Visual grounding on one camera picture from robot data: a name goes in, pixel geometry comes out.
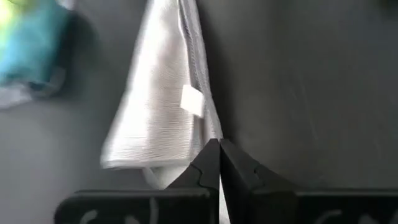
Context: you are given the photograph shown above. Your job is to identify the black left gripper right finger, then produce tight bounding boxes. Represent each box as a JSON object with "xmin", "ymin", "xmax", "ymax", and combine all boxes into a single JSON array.
[{"xmin": 220, "ymin": 138, "xmax": 299, "ymax": 224}]

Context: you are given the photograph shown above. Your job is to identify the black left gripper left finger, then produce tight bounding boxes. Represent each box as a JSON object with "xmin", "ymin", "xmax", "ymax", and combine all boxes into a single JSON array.
[{"xmin": 165, "ymin": 138, "xmax": 221, "ymax": 224}]

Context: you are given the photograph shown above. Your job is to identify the grey microfiber towel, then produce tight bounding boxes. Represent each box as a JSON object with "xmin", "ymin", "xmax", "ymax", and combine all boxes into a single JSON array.
[{"xmin": 99, "ymin": 0, "xmax": 231, "ymax": 224}]

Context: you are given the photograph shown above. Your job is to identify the clear plastic bin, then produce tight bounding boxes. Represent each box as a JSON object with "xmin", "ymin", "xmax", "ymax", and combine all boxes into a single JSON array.
[{"xmin": 0, "ymin": 0, "xmax": 79, "ymax": 110}]

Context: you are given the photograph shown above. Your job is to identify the teal microfiber towel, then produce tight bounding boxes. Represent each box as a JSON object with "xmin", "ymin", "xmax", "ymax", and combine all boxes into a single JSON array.
[{"xmin": 0, "ymin": 0, "xmax": 71, "ymax": 90}]

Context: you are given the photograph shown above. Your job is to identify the yellow-green microfiber towel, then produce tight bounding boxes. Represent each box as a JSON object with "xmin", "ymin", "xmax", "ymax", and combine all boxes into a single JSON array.
[{"xmin": 0, "ymin": 0, "xmax": 35, "ymax": 20}]

